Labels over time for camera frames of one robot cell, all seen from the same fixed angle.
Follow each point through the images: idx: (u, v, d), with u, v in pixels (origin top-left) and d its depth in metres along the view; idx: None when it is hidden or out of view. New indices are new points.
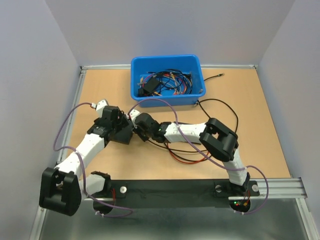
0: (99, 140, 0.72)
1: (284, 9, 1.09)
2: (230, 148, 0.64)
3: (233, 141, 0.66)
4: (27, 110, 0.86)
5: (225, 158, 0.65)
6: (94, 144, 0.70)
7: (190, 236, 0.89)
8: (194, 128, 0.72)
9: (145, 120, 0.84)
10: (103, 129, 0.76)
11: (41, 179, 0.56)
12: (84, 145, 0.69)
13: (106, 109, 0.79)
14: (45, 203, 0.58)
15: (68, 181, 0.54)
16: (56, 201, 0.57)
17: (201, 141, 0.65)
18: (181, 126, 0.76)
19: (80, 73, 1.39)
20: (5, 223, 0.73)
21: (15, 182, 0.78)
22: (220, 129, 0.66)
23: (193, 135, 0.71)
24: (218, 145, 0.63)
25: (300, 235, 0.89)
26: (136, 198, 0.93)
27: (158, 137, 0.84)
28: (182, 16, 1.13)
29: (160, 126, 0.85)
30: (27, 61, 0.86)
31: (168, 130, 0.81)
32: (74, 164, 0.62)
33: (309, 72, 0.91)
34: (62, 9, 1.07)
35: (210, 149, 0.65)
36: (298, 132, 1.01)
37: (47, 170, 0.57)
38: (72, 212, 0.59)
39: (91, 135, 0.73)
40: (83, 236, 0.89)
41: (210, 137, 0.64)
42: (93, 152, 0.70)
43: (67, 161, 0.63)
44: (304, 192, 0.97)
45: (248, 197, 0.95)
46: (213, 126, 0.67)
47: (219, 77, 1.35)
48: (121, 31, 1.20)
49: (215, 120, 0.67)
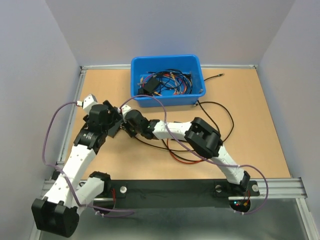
0: (87, 153, 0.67)
1: (284, 9, 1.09)
2: (213, 146, 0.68)
3: (216, 139, 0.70)
4: (27, 110, 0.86)
5: (208, 155, 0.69)
6: (83, 160, 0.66)
7: (190, 236, 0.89)
8: (180, 126, 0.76)
9: (135, 117, 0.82)
10: (92, 135, 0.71)
11: (32, 211, 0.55)
12: (72, 164, 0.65)
13: (93, 112, 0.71)
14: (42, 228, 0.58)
15: (59, 212, 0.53)
16: (53, 226, 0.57)
17: (186, 138, 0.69)
18: (169, 124, 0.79)
19: (80, 73, 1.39)
20: (6, 223, 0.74)
21: (15, 182, 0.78)
22: (204, 128, 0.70)
23: (178, 133, 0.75)
24: (201, 142, 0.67)
25: (300, 235, 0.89)
26: (136, 198, 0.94)
27: (146, 133, 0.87)
28: (182, 16, 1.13)
29: (149, 123, 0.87)
30: (27, 61, 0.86)
31: (155, 128, 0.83)
32: (63, 191, 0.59)
33: (309, 72, 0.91)
34: (62, 10, 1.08)
35: (194, 146, 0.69)
36: (298, 132, 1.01)
37: (35, 201, 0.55)
38: (70, 233, 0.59)
39: (78, 147, 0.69)
40: (83, 236, 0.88)
41: (194, 135, 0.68)
42: (82, 168, 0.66)
43: (55, 187, 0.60)
44: (304, 192, 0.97)
45: (248, 197, 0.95)
46: (198, 125, 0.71)
47: (219, 77, 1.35)
48: (121, 31, 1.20)
49: (200, 119, 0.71)
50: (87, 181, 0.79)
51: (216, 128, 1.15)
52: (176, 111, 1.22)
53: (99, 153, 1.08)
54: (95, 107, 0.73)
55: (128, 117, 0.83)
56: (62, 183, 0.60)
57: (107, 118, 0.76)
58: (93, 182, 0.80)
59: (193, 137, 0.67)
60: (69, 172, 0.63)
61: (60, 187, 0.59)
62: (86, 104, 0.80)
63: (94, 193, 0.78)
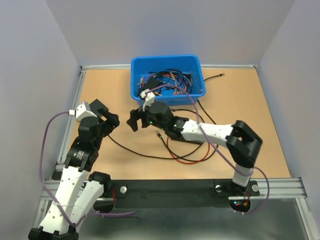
0: (79, 176, 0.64)
1: (284, 9, 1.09)
2: (255, 155, 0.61)
3: (257, 147, 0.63)
4: (27, 110, 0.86)
5: (248, 164, 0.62)
6: (75, 184, 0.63)
7: (190, 236, 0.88)
8: (218, 129, 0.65)
9: (163, 112, 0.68)
10: (83, 154, 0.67)
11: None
12: (63, 189, 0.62)
13: (82, 129, 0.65)
14: None
15: None
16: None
17: (228, 145, 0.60)
18: (202, 125, 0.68)
19: (80, 73, 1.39)
20: (6, 223, 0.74)
21: (15, 182, 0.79)
22: (247, 133, 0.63)
23: (217, 137, 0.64)
24: (245, 151, 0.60)
25: (300, 235, 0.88)
26: (136, 198, 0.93)
27: (172, 132, 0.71)
28: (182, 16, 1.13)
29: (175, 121, 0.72)
30: (26, 60, 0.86)
31: (186, 127, 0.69)
32: (57, 220, 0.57)
33: (309, 72, 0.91)
34: (63, 10, 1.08)
35: (236, 154, 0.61)
36: (298, 132, 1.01)
37: (32, 231, 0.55)
38: None
39: (68, 168, 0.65)
40: (83, 236, 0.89)
41: (238, 142, 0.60)
42: (75, 191, 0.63)
43: (49, 215, 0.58)
44: (304, 192, 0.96)
45: (249, 197, 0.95)
46: (239, 129, 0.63)
47: (220, 77, 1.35)
48: (121, 31, 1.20)
49: (243, 123, 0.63)
50: (86, 187, 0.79)
51: None
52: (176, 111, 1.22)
53: (99, 153, 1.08)
54: (85, 122, 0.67)
55: (156, 111, 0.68)
56: (55, 211, 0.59)
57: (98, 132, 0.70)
58: (92, 187, 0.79)
59: (237, 144, 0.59)
60: (61, 199, 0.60)
61: (54, 216, 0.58)
62: (77, 115, 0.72)
63: (94, 198, 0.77)
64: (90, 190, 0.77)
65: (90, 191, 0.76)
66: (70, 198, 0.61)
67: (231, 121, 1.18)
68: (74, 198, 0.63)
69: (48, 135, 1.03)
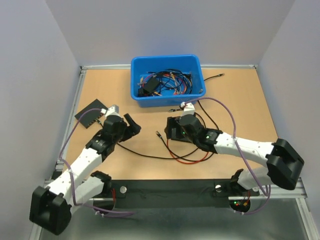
0: (96, 157, 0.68)
1: (284, 10, 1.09)
2: (296, 177, 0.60)
3: (299, 168, 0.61)
4: (27, 110, 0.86)
5: (288, 186, 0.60)
6: (90, 162, 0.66)
7: (190, 236, 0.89)
8: (256, 146, 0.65)
9: (193, 124, 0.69)
10: (102, 143, 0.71)
11: (32, 198, 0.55)
12: (78, 163, 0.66)
13: (107, 122, 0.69)
14: (35, 219, 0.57)
15: (56, 203, 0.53)
16: (46, 220, 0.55)
17: (269, 165, 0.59)
18: (238, 140, 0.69)
19: (80, 73, 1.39)
20: (6, 223, 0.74)
21: (16, 182, 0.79)
22: (289, 153, 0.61)
23: (255, 154, 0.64)
24: (287, 173, 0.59)
25: (300, 235, 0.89)
26: (136, 198, 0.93)
27: (203, 144, 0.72)
28: (182, 17, 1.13)
29: (208, 134, 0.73)
30: (26, 61, 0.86)
31: (219, 140, 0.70)
32: (64, 185, 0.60)
33: (309, 73, 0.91)
34: (62, 10, 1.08)
35: (276, 175, 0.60)
36: (297, 132, 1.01)
37: (37, 189, 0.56)
38: (59, 230, 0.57)
39: (89, 149, 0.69)
40: (83, 236, 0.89)
41: (280, 162, 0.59)
42: (87, 169, 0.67)
43: (60, 180, 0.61)
44: (304, 192, 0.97)
45: (248, 197, 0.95)
46: (281, 148, 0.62)
47: (219, 77, 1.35)
48: (121, 32, 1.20)
49: (285, 142, 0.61)
50: (87, 180, 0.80)
51: (216, 128, 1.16)
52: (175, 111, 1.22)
53: None
54: (111, 116, 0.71)
55: (185, 124, 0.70)
56: (66, 177, 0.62)
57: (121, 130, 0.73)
58: (93, 181, 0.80)
59: (278, 165, 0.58)
60: (74, 169, 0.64)
61: (63, 181, 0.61)
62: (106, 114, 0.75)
63: (92, 193, 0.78)
64: (91, 183, 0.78)
65: (90, 184, 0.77)
66: (82, 173, 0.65)
67: (231, 122, 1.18)
68: (84, 174, 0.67)
69: (48, 135, 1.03)
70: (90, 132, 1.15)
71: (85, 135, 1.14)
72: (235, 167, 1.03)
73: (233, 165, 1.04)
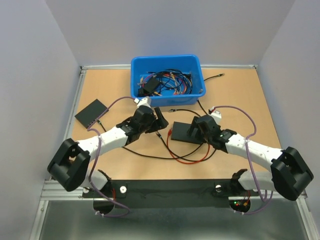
0: (122, 136, 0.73)
1: (284, 9, 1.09)
2: (300, 188, 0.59)
3: (306, 181, 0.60)
4: (27, 110, 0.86)
5: (290, 195, 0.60)
6: (117, 138, 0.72)
7: (190, 236, 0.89)
8: (265, 150, 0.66)
9: (207, 122, 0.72)
10: (130, 129, 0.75)
11: (61, 147, 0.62)
12: (107, 135, 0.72)
13: (139, 111, 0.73)
14: (52, 168, 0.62)
15: (81, 158, 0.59)
16: (61, 173, 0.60)
17: (273, 169, 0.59)
18: (249, 142, 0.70)
19: (80, 73, 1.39)
20: (6, 223, 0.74)
21: (16, 181, 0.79)
22: (297, 164, 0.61)
23: (262, 157, 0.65)
24: (291, 181, 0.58)
25: (300, 235, 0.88)
26: (136, 198, 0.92)
27: (216, 142, 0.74)
28: (182, 17, 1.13)
29: (222, 132, 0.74)
30: (26, 61, 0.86)
31: (231, 140, 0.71)
32: (92, 145, 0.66)
33: (309, 73, 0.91)
34: (62, 10, 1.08)
35: (279, 181, 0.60)
36: (298, 132, 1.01)
37: (68, 140, 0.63)
38: (69, 187, 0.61)
39: (118, 128, 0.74)
40: (83, 236, 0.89)
41: (285, 169, 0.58)
42: (113, 143, 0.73)
43: (89, 140, 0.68)
44: (304, 191, 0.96)
45: (248, 197, 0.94)
46: (289, 156, 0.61)
47: (219, 77, 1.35)
48: (121, 32, 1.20)
49: (295, 151, 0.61)
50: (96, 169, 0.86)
51: None
52: (175, 111, 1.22)
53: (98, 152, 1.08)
54: (143, 107, 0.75)
55: (200, 121, 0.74)
56: (94, 140, 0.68)
57: (150, 122, 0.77)
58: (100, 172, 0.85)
59: (283, 171, 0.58)
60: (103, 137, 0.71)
61: (92, 142, 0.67)
62: (138, 104, 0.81)
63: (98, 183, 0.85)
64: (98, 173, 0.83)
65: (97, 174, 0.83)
66: (108, 143, 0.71)
67: (231, 122, 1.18)
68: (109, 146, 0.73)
69: (48, 135, 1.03)
70: (90, 132, 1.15)
71: (86, 136, 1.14)
72: (234, 167, 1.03)
73: (233, 165, 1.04)
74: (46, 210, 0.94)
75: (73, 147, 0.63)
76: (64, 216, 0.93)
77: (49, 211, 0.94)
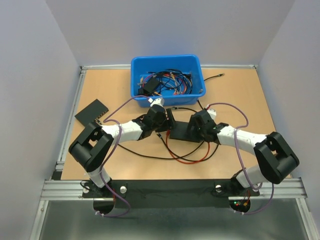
0: (139, 130, 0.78)
1: (284, 9, 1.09)
2: (284, 171, 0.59)
3: (291, 164, 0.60)
4: (27, 110, 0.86)
5: (275, 179, 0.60)
6: (134, 130, 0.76)
7: (190, 236, 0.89)
8: (251, 136, 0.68)
9: (202, 115, 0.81)
10: (144, 125, 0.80)
11: (85, 128, 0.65)
12: (126, 126, 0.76)
13: (152, 109, 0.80)
14: (73, 148, 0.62)
15: (105, 139, 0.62)
16: (82, 154, 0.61)
17: (255, 150, 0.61)
18: (238, 130, 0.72)
19: (80, 73, 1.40)
20: (6, 223, 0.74)
21: (16, 182, 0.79)
22: (281, 147, 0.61)
23: (248, 143, 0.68)
24: (272, 162, 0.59)
25: (300, 235, 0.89)
26: (136, 197, 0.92)
27: (209, 135, 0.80)
28: (182, 17, 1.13)
29: (215, 126, 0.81)
30: (25, 60, 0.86)
31: (222, 130, 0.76)
32: (113, 131, 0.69)
33: (309, 73, 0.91)
34: (62, 10, 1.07)
35: (262, 163, 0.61)
36: (298, 133, 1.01)
37: (93, 123, 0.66)
38: (88, 169, 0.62)
39: (134, 123, 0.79)
40: (83, 236, 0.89)
41: (267, 150, 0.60)
42: (129, 134, 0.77)
43: (110, 126, 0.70)
44: (304, 192, 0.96)
45: (248, 197, 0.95)
46: (274, 140, 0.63)
47: (220, 77, 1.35)
48: (121, 32, 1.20)
49: (278, 135, 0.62)
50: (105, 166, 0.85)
51: None
52: (177, 108, 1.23)
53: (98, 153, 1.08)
54: (156, 106, 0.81)
55: (196, 115, 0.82)
56: (115, 127, 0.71)
57: (161, 118, 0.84)
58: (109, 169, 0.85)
59: (264, 152, 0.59)
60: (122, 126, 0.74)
61: (113, 128, 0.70)
62: (152, 103, 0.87)
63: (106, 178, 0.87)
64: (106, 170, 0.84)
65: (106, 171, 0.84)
66: (126, 134, 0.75)
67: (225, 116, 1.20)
68: (125, 137, 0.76)
69: (48, 135, 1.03)
70: None
71: None
72: (234, 167, 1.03)
73: (233, 165, 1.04)
74: (46, 210, 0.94)
75: (96, 130, 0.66)
76: (64, 216, 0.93)
77: (49, 211, 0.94)
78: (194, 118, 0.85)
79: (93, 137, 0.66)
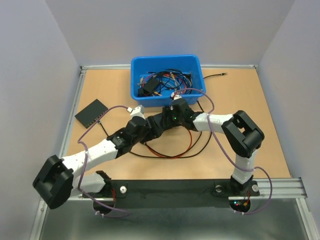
0: (113, 150, 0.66)
1: (284, 9, 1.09)
2: (251, 144, 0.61)
3: (258, 138, 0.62)
4: (27, 109, 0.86)
5: (244, 152, 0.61)
6: (106, 152, 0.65)
7: (190, 236, 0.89)
8: (221, 116, 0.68)
9: (180, 104, 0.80)
10: (122, 141, 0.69)
11: (45, 163, 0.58)
12: (96, 149, 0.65)
13: (131, 123, 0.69)
14: (37, 185, 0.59)
15: (62, 179, 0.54)
16: (46, 191, 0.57)
17: (223, 128, 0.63)
18: (210, 114, 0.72)
19: (80, 73, 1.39)
20: (6, 222, 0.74)
21: (17, 182, 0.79)
22: (246, 123, 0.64)
23: (218, 124, 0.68)
24: (238, 136, 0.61)
25: (300, 235, 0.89)
26: (136, 197, 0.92)
27: (187, 123, 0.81)
28: (182, 17, 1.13)
29: (191, 114, 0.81)
30: (25, 60, 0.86)
31: (197, 117, 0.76)
32: (76, 163, 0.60)
33: (309, 72, 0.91)
34: (62, 10, 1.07)
35: (230, 139, 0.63)
36: (298, 132, 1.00)
37: (52, 157, 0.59)
38: (53, 206, 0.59)
39: (109, 141, 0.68)
40: (83, 236, 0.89)
41: (233, 126, 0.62)
42: (102, 158, 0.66)
43: (74, 157, 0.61)
44: (304, 192, 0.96)
45: (248, 197, 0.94)
46: (240, 118, 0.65)
47: (222, 77, 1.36)
48: (121, 31, 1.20)
49: (243, 113, 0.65)
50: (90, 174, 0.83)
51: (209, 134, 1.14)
52: None
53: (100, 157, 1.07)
54: (136, 119, 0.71)
55: (174, 104, 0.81)
56: (80, 157, 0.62)
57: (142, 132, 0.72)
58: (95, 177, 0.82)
59: (230, 128, 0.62)
60: (90, 152, 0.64)
61: (77, 159, 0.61)
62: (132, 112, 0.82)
63: (92, 187, 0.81)
64: (93, 178, 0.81)
65: (92, 179, 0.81)
66: (97, 158, 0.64)
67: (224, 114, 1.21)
68: (97, 162, 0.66)
69: (48, 135, 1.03)
70: (90, 132, 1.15)
71: (86, 136, 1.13)
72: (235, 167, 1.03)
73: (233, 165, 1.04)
74: (46, 210, 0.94)
75: (57, 164, 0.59)
76: (63, 216, 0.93)
77: (49, 211, 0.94)
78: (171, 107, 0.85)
79: (57, 171, 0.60)
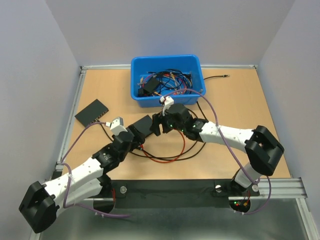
0: (98, 169, 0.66)
1: (284, 9, 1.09)
2: (274, 163, 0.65)
3: (278, 154, 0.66)
4: (27, 109, 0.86)
5: (267, 171, 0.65)
6: (91, 173, 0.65)
7: (190, 236, 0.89)
8: (238, 133, 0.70)
9: (181, 113, 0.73)
10: (108, 158, 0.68)
11: (27, 190, 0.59)
12: (80, 170, 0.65)
13: (117, 139, 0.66)
14: (22, 210, 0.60)
15: (44, 205, 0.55)
16: (30, 216, 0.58)
17: (247, 149, 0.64)
18: (221, 129, 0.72)
19: (80, 73, 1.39)
20: (6, 222, 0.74)
21: (17, 182, 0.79)
22: (269, 140, 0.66)
23: (235, 140, 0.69)
24: (264, 157, 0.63)
25: (300, 235, 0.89)
26: (136, 198, 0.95)
27: (190, 133, 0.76)
28: (182, 17, 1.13)
29: (194, 122, 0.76)
30: (25, 61, 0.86)
31: (205, 129, 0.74)
32: (59, 188, 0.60)
33: (310, 71, 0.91)
34: (62, 10, 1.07)
35: (254, 160, 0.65)
36: (298, 132, 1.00)
37: (35, 184, 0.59)
38: (39, 229, 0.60)
39: (94, 160, 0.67)
40: (83, 236, 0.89)
41: (257, 147, 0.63)
42: (87, 178, 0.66)
43: (57, 181, 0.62)
44: (304, 192, 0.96)
45: (248, 197, 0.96)
46: (260, 134, 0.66)
47: (223, 78, 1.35)
48: (121, 31, 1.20)
49: (264, 129, 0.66)
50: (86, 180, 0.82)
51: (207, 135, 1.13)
52: None
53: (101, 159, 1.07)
54: (123, 134, 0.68)
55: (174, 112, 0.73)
56: (64, 180, 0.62)
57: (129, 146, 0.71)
58: (91, 183, 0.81)
59: (256, 149, 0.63)
60: (74, 174, 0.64)
61: (60, 183, 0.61)
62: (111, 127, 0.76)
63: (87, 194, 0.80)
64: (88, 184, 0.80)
65: (87, 186, 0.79)
66: (81, 180, 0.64)
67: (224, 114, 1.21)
68: (81, 182, 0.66)
69: (48, 134, 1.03)
70: (90, 132, 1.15)
71: (86, 136, 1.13)
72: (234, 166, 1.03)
73: (234, 165, 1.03)
74: None
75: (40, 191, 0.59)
76: (63, 216, 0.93)
77: None
78: (169, 115, 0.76)
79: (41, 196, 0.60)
